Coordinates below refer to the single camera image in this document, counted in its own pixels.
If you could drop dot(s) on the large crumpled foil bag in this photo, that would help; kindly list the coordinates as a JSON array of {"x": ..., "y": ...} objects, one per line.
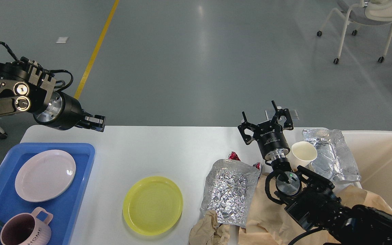
[{"x": 229, "y": 188}]

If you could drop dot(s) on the silver foil bag right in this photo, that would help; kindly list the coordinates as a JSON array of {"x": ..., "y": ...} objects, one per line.
[{"x": 334, "y": 160}]

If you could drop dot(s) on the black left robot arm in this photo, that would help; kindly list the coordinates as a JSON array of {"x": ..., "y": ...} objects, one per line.
[{"x": 26, "y": 86}]

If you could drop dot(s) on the white round plate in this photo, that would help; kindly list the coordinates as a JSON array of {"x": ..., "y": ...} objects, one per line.
[{"x": 45, "y": 176}]

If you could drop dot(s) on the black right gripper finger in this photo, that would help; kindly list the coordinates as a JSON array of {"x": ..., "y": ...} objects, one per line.
[
  {"x": 250, "y": 132},
  {"x": 279, "y": 119}
]

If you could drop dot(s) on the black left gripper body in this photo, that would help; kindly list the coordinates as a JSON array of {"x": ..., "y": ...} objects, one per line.
[{"x": 62, "y": 113}]

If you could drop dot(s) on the pink ribbed mug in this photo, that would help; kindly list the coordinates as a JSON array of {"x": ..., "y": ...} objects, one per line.
[{"x": 28, "y": 228}]

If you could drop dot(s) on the crumpled brown paper ball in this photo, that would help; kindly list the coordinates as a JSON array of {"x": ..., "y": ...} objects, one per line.
[{"x": 207, "y": 231}]

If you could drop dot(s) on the blue plastic tray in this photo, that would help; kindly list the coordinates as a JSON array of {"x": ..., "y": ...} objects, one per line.
[{"x": 65, "y": 208}]

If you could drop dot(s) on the white rolling chair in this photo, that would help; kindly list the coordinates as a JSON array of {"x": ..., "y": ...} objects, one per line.
[{"x": 362, "y": 13}]

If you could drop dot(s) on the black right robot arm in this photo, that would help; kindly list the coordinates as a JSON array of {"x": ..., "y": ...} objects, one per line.
[{"x": 308, "y": 197}]

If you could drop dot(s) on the large brown paper sheet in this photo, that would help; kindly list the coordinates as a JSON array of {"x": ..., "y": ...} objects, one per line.
[{"x": 269, "y": 224}]

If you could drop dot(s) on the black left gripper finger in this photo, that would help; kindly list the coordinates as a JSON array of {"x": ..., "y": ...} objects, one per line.
[{"x": 96, "y": 122}]

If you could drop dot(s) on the yellow plastic plate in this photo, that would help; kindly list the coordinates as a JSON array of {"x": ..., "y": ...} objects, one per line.
[{"x": 152, "y": 206}]

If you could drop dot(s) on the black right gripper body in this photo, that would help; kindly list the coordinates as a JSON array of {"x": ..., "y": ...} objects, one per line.
[{"x": 271, "y": 140}]

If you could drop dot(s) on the white paper cup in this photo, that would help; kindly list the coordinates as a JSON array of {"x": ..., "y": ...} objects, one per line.
[{"x": 301, "y": 154}]

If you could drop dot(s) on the beige plastic bin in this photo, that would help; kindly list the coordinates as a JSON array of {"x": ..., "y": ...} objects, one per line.
[{"x": 372, "y": 151}]

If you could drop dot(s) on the red foil wrapper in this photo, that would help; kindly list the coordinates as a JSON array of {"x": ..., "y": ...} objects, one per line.
[{"x": 234, "y": 156}]

